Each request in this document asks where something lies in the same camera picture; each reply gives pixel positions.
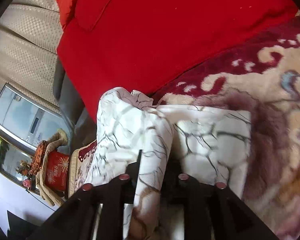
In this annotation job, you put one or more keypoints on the orange black patterned cloth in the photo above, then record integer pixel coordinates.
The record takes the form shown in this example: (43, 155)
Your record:
(37, 161)

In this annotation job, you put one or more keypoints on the red gift box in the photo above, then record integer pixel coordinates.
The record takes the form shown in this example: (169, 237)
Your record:
(57, 171)

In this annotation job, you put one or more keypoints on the flower decoration on shelf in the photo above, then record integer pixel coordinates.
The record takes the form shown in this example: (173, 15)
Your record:
(24, 169)

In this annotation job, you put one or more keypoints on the beige padded jacket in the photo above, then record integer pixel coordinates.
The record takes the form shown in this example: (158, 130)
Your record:
(52, 197)

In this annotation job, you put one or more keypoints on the floral red beige sofa cover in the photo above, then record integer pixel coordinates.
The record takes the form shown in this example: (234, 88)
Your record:
(261, 76)

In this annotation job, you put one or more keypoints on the red folded blanket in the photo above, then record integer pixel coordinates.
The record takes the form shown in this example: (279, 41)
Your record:
(144, 44)

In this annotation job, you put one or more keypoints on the beige dotted curtain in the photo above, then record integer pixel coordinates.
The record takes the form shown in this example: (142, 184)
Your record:
(30, 32)

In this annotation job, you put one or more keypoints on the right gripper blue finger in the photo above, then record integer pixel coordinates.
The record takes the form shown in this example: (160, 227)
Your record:
(133, 171)

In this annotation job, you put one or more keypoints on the white black-patterned coat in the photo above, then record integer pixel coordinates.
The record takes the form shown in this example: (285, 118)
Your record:
(212, 145)

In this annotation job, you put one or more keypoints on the silver glass-door refrigerator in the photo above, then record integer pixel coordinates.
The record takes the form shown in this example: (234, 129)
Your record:
(26, 122)

